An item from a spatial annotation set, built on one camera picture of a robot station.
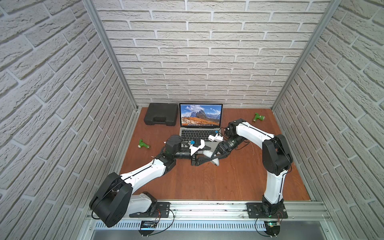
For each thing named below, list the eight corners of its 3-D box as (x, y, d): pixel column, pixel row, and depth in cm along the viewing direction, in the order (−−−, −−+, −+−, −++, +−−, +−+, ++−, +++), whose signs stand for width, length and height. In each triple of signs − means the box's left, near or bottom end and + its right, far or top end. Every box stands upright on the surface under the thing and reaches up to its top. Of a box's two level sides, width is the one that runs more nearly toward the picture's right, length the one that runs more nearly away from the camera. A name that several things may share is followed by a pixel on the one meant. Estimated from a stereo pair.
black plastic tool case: (145, 126, 110) (143, 121, 105) (151, 106, 123) (149, 100, 118) (176, 126, 110) (175, 121, 105) (178, 106, 123) (178, 101, 119)
